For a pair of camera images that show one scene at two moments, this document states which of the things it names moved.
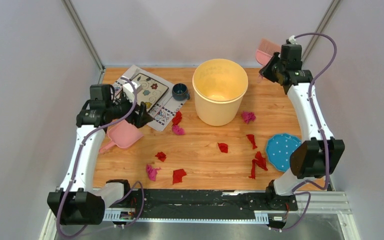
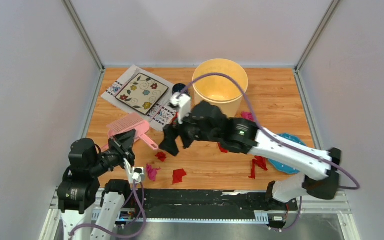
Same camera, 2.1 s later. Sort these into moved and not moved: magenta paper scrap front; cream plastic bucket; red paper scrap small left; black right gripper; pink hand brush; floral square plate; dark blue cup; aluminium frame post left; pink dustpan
Moved: pink dustpan; pink hand brush; black right gripper
Not moved: cream plastic bucket; floral square plate; red paper scrap small left; dark blue cup; aluminium frame post left; magenta paper scrap front
